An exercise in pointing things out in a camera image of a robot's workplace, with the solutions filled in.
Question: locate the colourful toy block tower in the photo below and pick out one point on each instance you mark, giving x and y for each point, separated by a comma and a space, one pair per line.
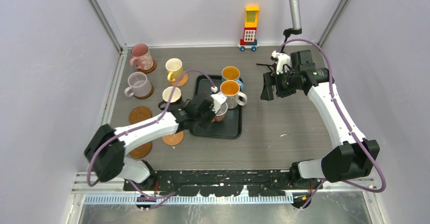
249, 40

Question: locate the brown wooden saucer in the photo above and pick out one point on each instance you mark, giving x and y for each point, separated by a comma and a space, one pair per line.
146, 96
151, 69
139, 114
141, 151

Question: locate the dusty pink mug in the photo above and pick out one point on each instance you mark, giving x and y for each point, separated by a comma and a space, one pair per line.
141, 57

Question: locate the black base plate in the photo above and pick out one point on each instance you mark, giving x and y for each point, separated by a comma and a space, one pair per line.
224, 183

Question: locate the white floral orange-inside mug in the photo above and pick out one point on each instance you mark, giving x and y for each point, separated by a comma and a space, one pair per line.
231, 89

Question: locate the yellow mug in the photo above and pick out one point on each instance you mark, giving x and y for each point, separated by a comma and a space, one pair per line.
174, 67

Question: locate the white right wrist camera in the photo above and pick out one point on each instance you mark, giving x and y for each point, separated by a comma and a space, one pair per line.
283, 62

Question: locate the salmon pink mug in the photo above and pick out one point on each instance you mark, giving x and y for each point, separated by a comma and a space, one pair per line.
221, 113

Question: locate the aluminium rail frame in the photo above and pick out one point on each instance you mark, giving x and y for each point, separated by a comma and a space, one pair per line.
121, 192

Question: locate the black plastic tray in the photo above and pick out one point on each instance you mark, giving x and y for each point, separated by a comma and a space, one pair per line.
229, 128

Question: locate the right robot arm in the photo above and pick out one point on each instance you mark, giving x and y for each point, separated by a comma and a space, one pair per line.
347, 160

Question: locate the brown wooden saucer near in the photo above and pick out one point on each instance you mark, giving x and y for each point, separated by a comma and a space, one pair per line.
141, 151

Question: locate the grey metal pole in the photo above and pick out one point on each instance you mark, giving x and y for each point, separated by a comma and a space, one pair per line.
295, 14

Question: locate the woven rattan coaster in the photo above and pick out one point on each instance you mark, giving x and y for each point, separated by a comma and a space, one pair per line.
181, 80
173, 139

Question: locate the black white-inside mug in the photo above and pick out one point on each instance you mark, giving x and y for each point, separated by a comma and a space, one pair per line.
171, 95

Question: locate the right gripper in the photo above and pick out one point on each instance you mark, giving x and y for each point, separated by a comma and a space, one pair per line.
270, 79

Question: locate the blue orange-inside mug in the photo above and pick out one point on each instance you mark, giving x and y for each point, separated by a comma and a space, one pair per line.
232, 73

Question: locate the black tripod stand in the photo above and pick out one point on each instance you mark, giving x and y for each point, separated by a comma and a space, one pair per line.
287, 33

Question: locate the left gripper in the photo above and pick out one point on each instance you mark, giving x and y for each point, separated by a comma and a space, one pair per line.
212, 115

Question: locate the lilac ribbed mug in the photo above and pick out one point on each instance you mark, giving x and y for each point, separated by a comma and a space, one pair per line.
138, 84

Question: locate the brown wooden saucer far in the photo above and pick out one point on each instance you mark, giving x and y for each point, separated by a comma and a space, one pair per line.
151, 69

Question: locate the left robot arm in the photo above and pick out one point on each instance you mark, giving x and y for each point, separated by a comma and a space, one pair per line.
108, 149

